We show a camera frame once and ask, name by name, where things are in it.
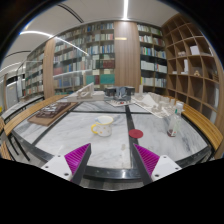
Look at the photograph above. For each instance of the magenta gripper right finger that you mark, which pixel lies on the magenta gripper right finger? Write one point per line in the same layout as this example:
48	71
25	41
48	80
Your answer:
146	162

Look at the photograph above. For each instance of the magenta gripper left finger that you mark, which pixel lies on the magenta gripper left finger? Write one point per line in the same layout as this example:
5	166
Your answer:
77	161

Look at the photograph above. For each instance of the clear plastic water bottle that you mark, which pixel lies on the clear plastic water bottle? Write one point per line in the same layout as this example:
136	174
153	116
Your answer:
175	120

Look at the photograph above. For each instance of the red round coaster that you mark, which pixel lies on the red round coaster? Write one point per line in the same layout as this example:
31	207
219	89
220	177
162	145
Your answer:
135	133

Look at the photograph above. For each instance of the dark model on wooden board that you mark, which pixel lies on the dark model on wooden board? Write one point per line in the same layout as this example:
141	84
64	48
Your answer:
50	113

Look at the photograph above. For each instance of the white site model right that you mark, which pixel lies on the white site model right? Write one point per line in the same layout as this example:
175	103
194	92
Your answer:
156	104

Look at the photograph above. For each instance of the white architectural model left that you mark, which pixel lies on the white architectural model left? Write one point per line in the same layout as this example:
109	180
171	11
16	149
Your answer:
86	93

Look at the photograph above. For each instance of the curved wooden bench right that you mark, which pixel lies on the curved wooden bench right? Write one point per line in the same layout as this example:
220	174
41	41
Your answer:
212	133

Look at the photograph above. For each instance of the curved wooden bench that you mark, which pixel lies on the curved wooden bench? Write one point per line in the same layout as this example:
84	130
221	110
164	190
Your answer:
7	129
212	133

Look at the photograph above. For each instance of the dark grey building model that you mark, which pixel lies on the dark grey building model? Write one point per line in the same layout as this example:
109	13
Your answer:
120	93

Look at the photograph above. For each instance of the curved wooden bench left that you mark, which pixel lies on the curved wooden bench left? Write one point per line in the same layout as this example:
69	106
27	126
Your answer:
7	129

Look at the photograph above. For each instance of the wooden cubby shelf right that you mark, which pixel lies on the wooden cubby shelf right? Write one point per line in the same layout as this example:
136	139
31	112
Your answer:
192	75

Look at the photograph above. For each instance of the tall bookshelf with books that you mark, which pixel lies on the tall bookshelf with books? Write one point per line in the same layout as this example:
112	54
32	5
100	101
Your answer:
102	53

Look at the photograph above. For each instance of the white mug yellow handle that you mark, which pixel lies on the white mug yellow handle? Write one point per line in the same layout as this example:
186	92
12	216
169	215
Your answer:
102	126

